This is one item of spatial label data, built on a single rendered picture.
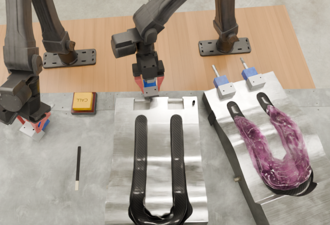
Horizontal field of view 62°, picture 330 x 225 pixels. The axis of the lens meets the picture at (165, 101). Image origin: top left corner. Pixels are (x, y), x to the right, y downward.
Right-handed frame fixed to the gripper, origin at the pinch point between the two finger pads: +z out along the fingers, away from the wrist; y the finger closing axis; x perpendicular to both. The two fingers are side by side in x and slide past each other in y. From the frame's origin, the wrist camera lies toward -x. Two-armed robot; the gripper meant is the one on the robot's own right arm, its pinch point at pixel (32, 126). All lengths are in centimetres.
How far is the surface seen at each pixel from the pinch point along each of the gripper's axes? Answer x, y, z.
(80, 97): 14.4, 7.5, -7.3
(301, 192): 15, 82, -11
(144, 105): 18.4, 29.1, -12.6
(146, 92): 23.3, 27.0, -14.3
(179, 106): 22.8, 39.7, -15.0
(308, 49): 173, 91, -1
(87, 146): 5.0, 17.9, 2.3
